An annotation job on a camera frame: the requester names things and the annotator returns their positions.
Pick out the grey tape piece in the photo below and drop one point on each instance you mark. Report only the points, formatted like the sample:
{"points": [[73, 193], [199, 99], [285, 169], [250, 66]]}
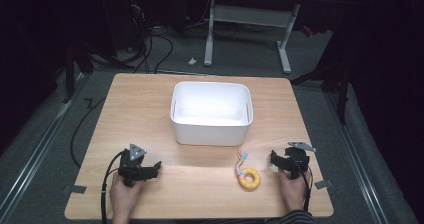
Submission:
{"points": [[323, 184], [74, 189]]}

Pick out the white paper scrap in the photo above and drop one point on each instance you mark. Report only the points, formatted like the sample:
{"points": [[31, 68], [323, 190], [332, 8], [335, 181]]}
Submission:
{"points": [[192, 61]]}

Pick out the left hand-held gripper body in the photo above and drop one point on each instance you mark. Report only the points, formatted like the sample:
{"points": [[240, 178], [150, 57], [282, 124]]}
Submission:
{"points": [[130, 166]]}

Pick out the person's left hand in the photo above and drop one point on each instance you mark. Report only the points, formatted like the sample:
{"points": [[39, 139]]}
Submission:
{"points": [[124, 195]]}

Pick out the white-legged desk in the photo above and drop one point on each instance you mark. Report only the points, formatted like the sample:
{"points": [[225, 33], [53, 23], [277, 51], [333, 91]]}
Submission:
{"points": [[253, 15]]}

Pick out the person's right hand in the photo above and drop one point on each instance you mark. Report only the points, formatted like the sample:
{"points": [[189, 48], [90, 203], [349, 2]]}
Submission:
{"points": [[293, 191]]}

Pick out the white plastic bin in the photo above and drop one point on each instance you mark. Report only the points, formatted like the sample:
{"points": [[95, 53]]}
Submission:
{"points": [[211, 114]]}

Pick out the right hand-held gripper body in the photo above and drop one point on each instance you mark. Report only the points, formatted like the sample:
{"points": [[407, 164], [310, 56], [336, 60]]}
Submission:
{"points": [[297, 160]]}

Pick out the metal floor rail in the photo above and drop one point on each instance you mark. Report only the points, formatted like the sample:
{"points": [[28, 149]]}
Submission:
{"points": [[355, 157], [36, 147]]}

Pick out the black stand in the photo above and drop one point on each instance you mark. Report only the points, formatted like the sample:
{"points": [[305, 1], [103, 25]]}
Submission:
{"points": [[70, 74], [340, 84]]}

